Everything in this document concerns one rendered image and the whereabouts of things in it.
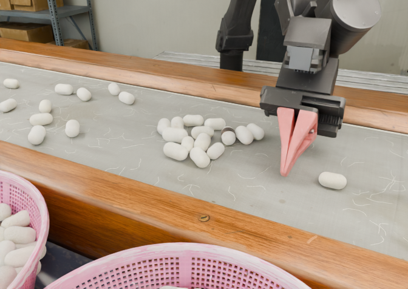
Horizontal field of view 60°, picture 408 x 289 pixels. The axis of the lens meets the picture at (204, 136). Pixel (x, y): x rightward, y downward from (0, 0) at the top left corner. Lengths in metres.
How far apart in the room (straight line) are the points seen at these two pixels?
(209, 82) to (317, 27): 0.33
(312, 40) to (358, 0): 0.08
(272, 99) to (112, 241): 0.25
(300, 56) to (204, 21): 2.33
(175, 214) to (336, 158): 0.26
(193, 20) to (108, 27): 0.75
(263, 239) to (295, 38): 0.21
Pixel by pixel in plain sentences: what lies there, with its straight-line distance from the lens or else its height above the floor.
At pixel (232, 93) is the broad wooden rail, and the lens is 0.67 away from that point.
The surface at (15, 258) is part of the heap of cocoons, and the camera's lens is 0.39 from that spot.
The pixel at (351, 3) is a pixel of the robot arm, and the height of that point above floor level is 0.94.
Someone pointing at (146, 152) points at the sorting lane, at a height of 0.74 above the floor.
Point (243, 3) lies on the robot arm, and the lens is 0.84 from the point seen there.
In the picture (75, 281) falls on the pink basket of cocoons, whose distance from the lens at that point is 0.32.
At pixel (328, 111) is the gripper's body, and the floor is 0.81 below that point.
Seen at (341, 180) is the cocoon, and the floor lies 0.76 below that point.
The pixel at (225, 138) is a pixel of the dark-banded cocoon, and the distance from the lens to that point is 0.51.
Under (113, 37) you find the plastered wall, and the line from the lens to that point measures 3.12.
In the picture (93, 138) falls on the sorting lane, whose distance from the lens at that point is 0.57.
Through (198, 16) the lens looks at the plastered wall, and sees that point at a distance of 2.72.
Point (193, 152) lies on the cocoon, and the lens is 0.47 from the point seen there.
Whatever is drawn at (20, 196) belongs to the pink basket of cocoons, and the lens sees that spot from 0.45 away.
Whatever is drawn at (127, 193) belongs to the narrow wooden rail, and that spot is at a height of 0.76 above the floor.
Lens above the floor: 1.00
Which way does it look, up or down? 28 degrees down
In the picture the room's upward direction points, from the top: straight up
